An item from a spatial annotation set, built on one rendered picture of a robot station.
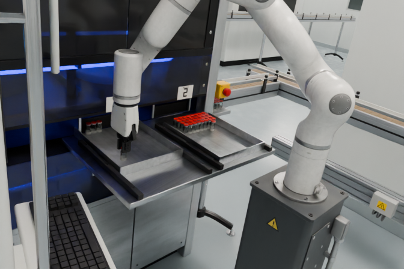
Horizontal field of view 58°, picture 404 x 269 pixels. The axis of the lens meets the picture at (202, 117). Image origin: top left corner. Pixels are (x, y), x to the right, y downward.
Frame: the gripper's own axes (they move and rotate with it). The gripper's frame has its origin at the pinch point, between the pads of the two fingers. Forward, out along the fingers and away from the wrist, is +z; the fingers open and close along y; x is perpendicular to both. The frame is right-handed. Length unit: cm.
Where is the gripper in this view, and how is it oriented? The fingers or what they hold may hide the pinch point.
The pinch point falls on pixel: (124, 145)
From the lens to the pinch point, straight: 123.8
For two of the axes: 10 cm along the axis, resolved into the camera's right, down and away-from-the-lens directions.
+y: 6.6, 3.6, -6.5
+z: -1.3, 9.2, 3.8
